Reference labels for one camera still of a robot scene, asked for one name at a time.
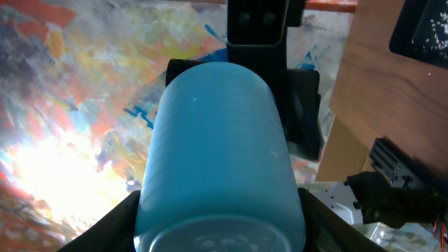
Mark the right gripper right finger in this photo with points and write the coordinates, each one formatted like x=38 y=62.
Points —
x=326 y=231

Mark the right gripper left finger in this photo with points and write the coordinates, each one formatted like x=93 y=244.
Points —
x=112 y=233

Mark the small blue cup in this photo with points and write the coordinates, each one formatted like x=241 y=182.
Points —
x=218 y=175

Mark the black rectangular tray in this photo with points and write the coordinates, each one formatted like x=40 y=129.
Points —
x=410 y=15

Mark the scattered rice grains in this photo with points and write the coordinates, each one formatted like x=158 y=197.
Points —
x=430 y=36

